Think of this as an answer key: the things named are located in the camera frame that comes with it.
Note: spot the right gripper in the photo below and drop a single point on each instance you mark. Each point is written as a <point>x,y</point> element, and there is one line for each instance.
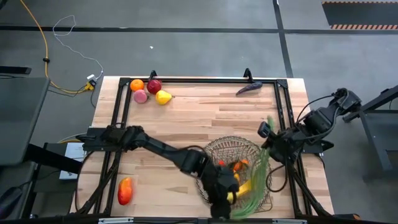
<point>283,146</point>

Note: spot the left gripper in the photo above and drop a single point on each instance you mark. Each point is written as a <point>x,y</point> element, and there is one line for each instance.
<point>220,185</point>

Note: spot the yellow lemon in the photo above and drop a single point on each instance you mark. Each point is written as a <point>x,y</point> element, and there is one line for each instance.
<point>237,177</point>

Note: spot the green long beans bunch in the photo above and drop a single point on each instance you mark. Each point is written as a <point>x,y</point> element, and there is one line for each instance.
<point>259,174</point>

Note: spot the red wrinkled pepper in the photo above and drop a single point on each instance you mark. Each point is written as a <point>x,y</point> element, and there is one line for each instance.
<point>221,162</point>

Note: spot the red orange mango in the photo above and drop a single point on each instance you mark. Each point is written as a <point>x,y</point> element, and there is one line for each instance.
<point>125,191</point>

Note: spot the yellow pear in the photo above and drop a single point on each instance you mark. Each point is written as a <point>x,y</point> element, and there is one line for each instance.
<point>163,97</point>

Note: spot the orange fruit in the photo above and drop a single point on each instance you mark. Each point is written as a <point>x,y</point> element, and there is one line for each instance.
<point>137,85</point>

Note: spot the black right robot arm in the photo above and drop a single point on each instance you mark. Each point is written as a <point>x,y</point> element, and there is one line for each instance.
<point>320,121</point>

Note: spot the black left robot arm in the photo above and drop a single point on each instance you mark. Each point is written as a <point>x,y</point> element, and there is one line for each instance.
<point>161,149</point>

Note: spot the yellow banana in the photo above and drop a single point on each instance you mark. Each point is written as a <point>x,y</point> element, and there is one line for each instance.
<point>244,189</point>

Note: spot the purple eggplant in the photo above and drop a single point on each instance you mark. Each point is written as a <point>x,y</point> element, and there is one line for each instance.
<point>248,88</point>

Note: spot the black metal stand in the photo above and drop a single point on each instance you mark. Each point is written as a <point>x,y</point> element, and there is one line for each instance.
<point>373,137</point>

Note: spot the red apple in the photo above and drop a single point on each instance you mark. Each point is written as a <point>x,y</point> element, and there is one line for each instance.
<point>154,86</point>

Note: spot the pink peach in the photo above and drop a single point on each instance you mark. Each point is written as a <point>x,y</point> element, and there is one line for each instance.
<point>140,96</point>

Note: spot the black hazard striped mat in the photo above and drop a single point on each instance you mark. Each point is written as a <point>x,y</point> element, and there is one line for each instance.
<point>357,14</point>

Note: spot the white box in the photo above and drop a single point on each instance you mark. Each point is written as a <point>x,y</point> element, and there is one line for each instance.
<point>73,155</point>

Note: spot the black beam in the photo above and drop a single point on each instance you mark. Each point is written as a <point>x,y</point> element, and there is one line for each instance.
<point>53,158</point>

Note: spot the yellow plug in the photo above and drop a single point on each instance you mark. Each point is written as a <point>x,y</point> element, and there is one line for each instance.
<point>89,85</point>

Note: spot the white plug adapter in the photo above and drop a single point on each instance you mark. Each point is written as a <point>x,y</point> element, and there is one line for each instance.
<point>91,77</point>

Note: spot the black rounded floor object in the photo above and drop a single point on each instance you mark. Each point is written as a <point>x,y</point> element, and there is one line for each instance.
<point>9,199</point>

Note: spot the grey cabinet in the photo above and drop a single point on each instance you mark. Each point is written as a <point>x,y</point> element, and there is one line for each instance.
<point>18,118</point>

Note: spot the black flat bar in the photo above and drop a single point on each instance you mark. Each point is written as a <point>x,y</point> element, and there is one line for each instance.
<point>15,70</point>

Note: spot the silver table bracket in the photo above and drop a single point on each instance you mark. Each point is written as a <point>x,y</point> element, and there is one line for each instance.
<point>115,221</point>
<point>289,221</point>

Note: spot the black aluminium table frame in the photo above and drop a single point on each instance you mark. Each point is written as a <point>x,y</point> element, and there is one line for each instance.
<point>202,80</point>

